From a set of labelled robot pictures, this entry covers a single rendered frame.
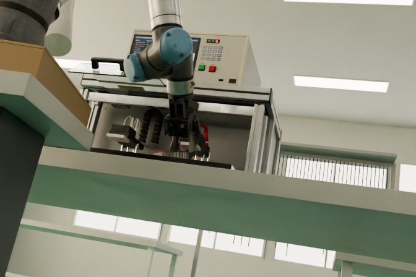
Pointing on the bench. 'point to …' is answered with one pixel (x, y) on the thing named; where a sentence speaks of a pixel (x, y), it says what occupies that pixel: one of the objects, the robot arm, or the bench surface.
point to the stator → (174, 154)
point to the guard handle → (106, 62)
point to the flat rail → (168, 104)
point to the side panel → (271, 164)
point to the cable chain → (153, 128)
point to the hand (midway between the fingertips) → (185, 153)
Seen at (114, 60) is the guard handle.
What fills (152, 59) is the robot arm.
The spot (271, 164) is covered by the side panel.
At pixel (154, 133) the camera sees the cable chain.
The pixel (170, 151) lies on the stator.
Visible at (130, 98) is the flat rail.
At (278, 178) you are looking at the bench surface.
